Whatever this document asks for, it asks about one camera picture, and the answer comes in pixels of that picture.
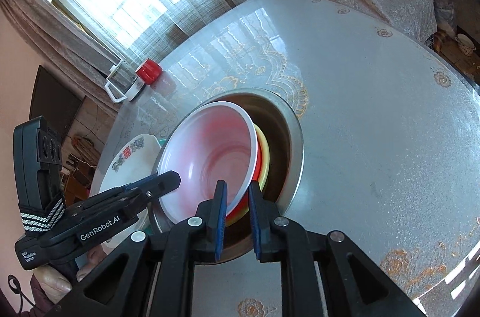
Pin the wooden folding chair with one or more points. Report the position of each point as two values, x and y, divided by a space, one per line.
86 149

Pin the left hand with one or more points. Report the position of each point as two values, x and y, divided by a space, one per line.
49 286

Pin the red mug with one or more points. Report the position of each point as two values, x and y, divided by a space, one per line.
149 71

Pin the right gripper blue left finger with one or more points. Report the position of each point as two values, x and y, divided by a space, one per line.
219 210

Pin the left brown curtain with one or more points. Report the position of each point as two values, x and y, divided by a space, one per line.
82 60

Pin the red plastic bowl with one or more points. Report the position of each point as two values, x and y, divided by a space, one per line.
216 142

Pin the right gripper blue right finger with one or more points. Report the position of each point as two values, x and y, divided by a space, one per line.
259 219

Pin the black wall television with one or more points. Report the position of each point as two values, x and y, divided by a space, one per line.
55 102

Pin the white patterned deep plate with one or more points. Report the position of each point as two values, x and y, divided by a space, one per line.
135 161

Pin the turquoise round plate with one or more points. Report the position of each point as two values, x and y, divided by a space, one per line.
162 142

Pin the lace table mat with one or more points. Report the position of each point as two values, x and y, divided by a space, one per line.
206 72

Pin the white glass kettle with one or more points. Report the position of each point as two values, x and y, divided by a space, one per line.
123 84

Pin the yellow plastic bowl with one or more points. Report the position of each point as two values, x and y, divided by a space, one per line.
260 175

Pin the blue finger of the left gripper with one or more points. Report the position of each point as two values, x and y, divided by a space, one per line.
153 187

